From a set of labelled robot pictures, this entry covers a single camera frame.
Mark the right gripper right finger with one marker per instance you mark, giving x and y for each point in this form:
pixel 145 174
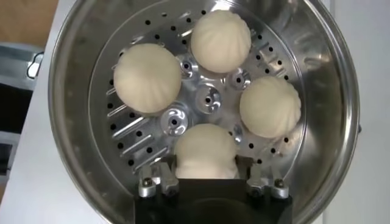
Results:
pixel 254 179

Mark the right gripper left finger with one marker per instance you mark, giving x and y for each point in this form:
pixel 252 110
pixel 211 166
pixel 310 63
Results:
pixel 166 179

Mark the white steamed baozi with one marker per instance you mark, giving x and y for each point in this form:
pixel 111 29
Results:
pixel 269 106
pixel 205 149
pixel 221 41
pixel 147 77

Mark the stainless steel steamer basket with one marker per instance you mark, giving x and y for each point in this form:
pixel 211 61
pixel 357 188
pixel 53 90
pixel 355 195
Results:
pixel 320 91

